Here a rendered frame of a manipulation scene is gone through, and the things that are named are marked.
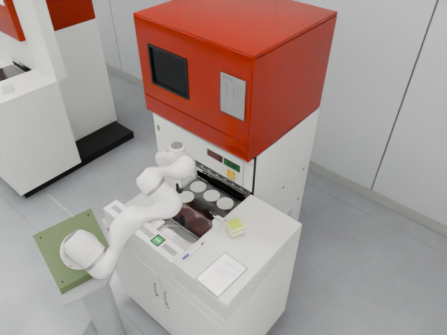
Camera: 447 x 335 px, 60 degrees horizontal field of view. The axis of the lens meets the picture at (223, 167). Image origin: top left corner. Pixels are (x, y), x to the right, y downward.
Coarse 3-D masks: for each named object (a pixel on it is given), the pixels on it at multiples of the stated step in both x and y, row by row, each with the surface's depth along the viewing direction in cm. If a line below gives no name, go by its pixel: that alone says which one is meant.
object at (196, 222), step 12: (192, 192) 232; (204, 192) 232; (192, 204) 224; (204, 204) 225; (216, 204) 225; (180, 216) 217; (192, 216) 217; (204, 216) 217; (192, 228) 211; (204, 228) 211
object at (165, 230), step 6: (150, 222) 216; (156, 222) 216; (162, 228) 213; (168, 228) 213; (168, 234) 210; (174, 234) 210; (174, 240) 207; (180, 240) 207; (180, 246) 204; (186, 246) 204
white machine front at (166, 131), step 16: (160, 128) 252; (176, 128) 239; (160, 144) 262; (192, 144) 237; (208, 144) 226; (208, 160) 234; (240, 160) 213; (256, 160) 208; (224, 176) 231; (240, 176) 221
